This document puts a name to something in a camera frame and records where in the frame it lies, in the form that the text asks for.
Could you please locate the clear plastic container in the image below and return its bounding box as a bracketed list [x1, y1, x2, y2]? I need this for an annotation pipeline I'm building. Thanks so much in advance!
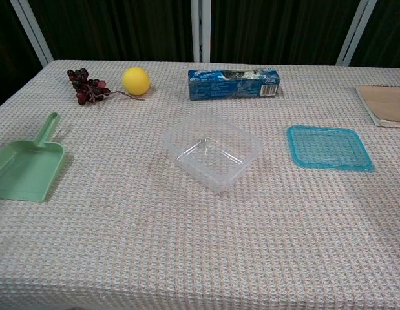
[162, 111, 264, 194]

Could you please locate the blue-rimmed clear lid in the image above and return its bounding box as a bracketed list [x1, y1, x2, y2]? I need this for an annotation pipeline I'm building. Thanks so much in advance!
[286, 124, 377, 174]

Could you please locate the blue rectangular package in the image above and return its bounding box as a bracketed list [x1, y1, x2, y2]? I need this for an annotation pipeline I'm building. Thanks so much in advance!
[187, 67, 280, 101]

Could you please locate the woven checkered tablecloth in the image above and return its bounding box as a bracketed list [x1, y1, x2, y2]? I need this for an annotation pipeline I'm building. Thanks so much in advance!
[0, 59, 400, 310]

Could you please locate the yellow ball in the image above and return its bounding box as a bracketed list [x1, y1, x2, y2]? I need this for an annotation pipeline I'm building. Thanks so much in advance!
[121, 67, 151, 96]

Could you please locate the dark red grape bunch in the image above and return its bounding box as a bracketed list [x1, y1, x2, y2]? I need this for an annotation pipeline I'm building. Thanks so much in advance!
[67, 68, 145, 106]

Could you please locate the dark curtain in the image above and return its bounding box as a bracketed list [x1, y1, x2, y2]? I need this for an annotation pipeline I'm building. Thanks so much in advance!
[0, 0, 400, 112]

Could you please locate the green plastic dustpan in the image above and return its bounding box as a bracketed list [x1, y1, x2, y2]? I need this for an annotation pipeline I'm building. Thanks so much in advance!
[0, 112, 66, 203]

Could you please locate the brown cardboard sheet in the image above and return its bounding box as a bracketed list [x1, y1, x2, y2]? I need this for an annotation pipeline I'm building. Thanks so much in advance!
[355, 84, 400, 128]

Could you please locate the white metal frame post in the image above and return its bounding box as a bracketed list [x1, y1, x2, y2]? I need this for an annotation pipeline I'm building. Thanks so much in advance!
[190, 0, 213, 63]
[9, 0, 54, 67]
[335, 0, 378, 67]

